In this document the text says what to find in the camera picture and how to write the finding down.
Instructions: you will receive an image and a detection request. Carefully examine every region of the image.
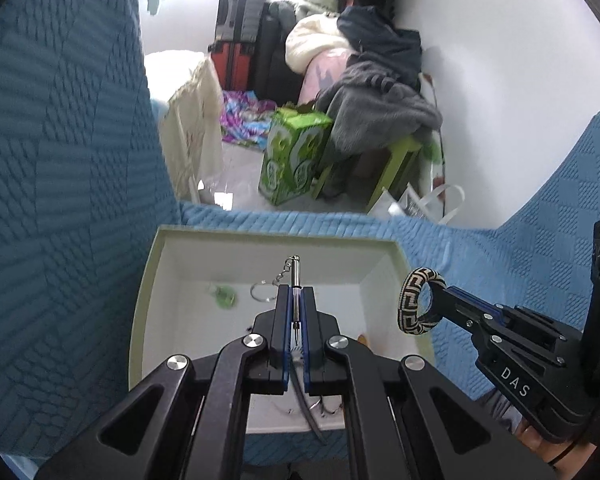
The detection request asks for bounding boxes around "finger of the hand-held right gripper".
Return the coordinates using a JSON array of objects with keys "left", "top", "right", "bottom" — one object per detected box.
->
[
  {"left": 422, "top": 282, "right": 487, "bottom": 342},
  {"left": 446, "top": 285, "right": 507, "bottom": 319}
]

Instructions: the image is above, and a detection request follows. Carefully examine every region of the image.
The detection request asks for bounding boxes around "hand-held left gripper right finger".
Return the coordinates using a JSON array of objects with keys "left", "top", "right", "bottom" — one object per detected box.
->
[{"left": 302, "top": 285, "right": 561, "bottom": 480}]

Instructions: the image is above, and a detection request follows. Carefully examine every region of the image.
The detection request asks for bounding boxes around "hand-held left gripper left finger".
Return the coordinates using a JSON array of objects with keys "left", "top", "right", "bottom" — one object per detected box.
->
[{"left": 35, "top": 284, "right": 292, "bottom": 480}]

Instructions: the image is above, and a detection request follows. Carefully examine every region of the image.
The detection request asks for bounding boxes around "beige black patterned bangle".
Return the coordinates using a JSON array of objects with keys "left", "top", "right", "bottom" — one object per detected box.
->
[{"left": 397, "top": 267, "right": 448, "bottom": 335}]

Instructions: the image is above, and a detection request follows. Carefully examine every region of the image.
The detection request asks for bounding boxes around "silver metal keychain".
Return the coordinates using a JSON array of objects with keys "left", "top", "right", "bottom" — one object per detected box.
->
[{"left": 250, "top": 254, "right": 305, "bottom": 361}]

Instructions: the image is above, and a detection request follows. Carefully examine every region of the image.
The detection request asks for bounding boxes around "green leaf hair tie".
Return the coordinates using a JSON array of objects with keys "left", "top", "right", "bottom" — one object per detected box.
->
[{"left": 210, "top": 284, "right": 237, "bottom": 308}]

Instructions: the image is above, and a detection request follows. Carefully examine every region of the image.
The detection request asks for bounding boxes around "white shallow box tray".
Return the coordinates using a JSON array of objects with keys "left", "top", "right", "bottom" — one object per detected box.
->
[{"left": 128, "top": 225, "right": 438, "bottom": 433}]

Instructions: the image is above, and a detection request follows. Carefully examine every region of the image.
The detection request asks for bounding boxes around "black rhinestone headband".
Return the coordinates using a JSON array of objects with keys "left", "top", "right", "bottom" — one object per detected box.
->
[{"left": 280, "top": 345, "right": 343, "bottom": 443}]

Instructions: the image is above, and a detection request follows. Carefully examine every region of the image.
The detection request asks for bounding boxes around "person's right hand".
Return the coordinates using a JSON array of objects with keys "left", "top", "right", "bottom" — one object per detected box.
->
[{"left": 515, "top": 422, "right": 596, "bottom": 471}]

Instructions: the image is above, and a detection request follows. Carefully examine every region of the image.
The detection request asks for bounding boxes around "person's grey clothing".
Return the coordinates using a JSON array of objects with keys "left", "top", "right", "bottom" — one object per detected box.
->
[{"left": 480, "top": 392, "right": 523, "bottom": 431}]

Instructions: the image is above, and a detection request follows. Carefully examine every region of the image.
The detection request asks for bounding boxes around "white plastic bag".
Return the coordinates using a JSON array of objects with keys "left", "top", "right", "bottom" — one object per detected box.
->
[{"left": 367, "top": 183, "right": 466, "bottom": 226}]

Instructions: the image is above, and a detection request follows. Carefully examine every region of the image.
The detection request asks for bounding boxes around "leaf-print cloth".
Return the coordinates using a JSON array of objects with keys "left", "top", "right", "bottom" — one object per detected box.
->
[{"left": 420, "top": 72, "right": 446, "bottom": 191}]

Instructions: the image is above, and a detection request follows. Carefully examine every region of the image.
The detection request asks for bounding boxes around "yellow-green stool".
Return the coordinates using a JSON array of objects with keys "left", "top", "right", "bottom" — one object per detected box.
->
[{"left": 312, "top": 135, "right": 426, "bottom": 213}]

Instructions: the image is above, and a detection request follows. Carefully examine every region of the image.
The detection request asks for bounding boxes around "green printed carton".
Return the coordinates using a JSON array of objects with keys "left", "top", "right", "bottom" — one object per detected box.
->
[{"left": 257, "top": 105, "right": 335, "bottom": 206}]

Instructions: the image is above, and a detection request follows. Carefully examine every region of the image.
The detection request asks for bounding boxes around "grey fleece blanket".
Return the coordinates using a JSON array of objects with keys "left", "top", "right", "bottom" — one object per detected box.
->
[{"left": 315, "top": 60, "right": 443, "bottom": 153}]

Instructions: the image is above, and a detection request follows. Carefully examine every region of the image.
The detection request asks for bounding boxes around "colourful tie-dye cloth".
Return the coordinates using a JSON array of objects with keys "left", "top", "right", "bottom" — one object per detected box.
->
[{"left": 220, "top": 90, "right": 278, "bottom": 148}]

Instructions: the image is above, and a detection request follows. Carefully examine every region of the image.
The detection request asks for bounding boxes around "cream tote bag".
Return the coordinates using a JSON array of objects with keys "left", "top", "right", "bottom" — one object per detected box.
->
[{"left": 157, "top": 52, "right": 226, "bottom": 201}]

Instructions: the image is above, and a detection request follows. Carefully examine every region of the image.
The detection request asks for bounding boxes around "blue textured blanket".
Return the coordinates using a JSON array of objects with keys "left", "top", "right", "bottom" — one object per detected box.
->
[{"left": 0, "top": 0, "right": 600, "bottom": 466}]

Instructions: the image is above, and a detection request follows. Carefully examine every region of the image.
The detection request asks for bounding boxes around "pink blanket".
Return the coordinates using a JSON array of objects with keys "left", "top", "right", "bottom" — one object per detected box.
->
[{"left": 297, "top": 50, "right": 353, "bottom": 106}]

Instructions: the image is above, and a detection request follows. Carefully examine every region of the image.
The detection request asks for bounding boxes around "red suitcase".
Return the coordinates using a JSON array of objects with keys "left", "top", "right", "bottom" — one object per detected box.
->
[{"left": 209, "top": 40, "right": 256, "bottom": 93}]

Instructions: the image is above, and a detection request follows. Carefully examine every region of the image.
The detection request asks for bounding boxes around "dark navy garment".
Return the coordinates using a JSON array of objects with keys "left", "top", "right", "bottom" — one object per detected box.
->
[{"left": 337, "top": 5, "right": 423, "bottom": 91}]

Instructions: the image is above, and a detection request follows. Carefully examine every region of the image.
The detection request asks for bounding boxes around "black suitcase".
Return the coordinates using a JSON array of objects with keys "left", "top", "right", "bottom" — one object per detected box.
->
[{"left": 252, "top": 2, "right": 306, "bottom": 106}]

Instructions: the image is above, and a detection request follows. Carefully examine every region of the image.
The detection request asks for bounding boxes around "cream blanket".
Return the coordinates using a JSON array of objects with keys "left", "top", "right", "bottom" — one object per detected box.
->
[{"left": 285, "top": 14, "right": 356, "bottom": 76}]

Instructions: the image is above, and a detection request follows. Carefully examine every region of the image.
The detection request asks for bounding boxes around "dark grey suitcase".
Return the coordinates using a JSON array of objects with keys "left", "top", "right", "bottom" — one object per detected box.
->
[{"left": 215, "top": 0, "right": 268, "bottom": 43}]

